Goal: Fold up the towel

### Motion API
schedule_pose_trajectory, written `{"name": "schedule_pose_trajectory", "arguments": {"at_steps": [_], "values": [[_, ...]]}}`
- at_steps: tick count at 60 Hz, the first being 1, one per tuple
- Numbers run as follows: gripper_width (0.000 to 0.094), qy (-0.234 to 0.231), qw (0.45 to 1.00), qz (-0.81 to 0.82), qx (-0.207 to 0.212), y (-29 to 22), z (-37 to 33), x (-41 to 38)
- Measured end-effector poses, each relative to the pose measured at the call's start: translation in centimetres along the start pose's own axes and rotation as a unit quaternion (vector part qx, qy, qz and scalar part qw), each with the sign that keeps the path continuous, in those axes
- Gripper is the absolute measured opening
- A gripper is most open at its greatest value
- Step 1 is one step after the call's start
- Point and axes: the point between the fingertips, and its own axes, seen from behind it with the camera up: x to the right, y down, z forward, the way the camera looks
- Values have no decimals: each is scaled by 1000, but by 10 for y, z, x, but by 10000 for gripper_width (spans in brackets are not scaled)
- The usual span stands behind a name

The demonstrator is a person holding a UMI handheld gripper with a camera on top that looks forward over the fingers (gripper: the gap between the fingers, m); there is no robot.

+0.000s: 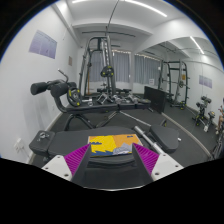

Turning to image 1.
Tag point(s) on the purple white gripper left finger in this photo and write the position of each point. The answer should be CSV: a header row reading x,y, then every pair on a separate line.
x,y
72,166

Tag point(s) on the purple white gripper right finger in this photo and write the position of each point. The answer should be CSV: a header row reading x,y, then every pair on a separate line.
x,y
153,166

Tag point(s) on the silver barbell bar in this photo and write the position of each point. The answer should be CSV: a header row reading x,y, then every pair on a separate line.
x,y
150,142

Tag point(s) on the black padded weight bench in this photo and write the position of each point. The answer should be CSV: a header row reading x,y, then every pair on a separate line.
x,y
49,144

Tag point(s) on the black flat panel board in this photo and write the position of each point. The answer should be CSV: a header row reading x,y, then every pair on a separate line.
x,y
157,98

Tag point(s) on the black leg curl bench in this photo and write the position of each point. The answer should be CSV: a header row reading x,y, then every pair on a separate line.
x,y
59,88

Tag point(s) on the black yellow weight plate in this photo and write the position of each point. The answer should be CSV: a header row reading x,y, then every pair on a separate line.
x,y
74,96

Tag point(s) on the grey window curtains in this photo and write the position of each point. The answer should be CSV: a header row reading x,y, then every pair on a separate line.
x,y
121,66

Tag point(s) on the black smith machine rack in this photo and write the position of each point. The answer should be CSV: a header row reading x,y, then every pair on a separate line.
x,y
98,44

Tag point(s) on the white wall socket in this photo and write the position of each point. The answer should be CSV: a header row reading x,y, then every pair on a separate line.
x,y
19,145

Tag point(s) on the large wall mirror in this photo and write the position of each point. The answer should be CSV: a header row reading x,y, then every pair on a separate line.
x,y
190,73

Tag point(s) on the small brown wall plaque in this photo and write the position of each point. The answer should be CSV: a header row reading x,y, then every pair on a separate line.
x,y
70,61

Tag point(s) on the purple wall poster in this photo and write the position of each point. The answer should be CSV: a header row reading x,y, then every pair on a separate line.
x,y
43,44

